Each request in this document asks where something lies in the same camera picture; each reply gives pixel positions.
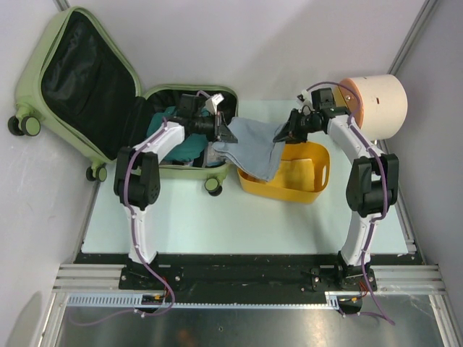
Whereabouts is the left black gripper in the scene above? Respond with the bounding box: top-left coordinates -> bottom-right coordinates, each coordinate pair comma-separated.
192,111 -> 238,144

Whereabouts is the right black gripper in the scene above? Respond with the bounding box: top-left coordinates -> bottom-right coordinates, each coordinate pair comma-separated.
275,108 -> 322,145

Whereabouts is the light blue denim garment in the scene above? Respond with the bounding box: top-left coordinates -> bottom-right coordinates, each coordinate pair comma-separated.
212,117 -> 285,181

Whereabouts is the teal fabric garment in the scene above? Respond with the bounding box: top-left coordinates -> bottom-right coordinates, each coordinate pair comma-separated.
146,106 -> 208,163

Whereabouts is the yellow plastic basket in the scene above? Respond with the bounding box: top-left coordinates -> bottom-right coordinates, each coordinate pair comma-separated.
237,142 -> 331,204

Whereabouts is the green hard-shell suitcase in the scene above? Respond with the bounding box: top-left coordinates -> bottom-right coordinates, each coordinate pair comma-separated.
7,6 -> 239,197

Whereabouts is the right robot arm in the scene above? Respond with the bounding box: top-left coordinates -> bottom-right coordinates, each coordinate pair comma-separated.
273,82 -> 399,291

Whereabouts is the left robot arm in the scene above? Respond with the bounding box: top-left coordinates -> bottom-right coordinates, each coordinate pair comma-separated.
114,90 -> 238,289

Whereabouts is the white labelled packet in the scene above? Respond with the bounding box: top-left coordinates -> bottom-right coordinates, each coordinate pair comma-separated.
203,143 -> 225,168

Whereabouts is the white cylindrical container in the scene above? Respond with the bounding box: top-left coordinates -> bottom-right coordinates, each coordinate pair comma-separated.
339,74 -> 408,141

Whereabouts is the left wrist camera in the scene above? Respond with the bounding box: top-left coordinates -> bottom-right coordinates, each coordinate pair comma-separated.
205,93 -> 224,115

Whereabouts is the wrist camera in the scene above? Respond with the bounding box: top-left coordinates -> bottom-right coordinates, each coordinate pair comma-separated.
297,90 -> 313,108
205,93 -> 224,115

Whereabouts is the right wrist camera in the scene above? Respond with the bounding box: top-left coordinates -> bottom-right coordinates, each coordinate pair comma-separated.
297,90 -> 313,108

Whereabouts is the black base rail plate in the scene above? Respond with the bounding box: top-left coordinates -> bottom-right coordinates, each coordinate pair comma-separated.
75,253 -> 423,304

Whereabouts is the right corner aluminium post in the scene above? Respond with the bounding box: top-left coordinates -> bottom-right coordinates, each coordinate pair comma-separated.
388,0 -> 441,76

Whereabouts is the corner aluminium post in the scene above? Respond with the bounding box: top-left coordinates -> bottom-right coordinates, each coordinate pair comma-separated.
388,0 -> 441,76
53,0 -> 71,11

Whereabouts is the white slotted cable duct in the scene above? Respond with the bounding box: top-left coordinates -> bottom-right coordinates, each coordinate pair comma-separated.
67,292 -> 361,310

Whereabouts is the left corner aluminium post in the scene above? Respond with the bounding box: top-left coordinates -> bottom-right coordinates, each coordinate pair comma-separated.
53,0 -> 71,11

